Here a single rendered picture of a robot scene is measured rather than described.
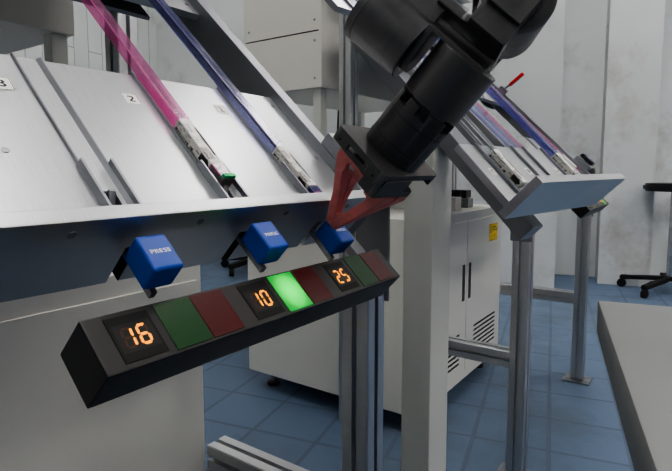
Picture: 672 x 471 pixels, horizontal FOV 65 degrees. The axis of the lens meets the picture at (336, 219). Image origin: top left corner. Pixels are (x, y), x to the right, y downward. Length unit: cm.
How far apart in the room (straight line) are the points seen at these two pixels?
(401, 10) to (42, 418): 61
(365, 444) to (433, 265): 33
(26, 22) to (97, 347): 82
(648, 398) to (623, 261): 348
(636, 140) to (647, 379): 344
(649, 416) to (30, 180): 43
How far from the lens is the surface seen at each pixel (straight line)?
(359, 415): 71
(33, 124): 45
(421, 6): 47
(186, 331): 37
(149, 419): 85
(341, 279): 50
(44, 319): 72
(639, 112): 389
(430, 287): 91
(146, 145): 48
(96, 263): 40
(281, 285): 44
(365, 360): 68
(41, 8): 111
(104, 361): 34
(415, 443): 102
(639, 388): 46
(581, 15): 421
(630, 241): 390
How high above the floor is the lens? 76
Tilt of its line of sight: 5 degrees down
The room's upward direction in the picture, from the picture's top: straight up
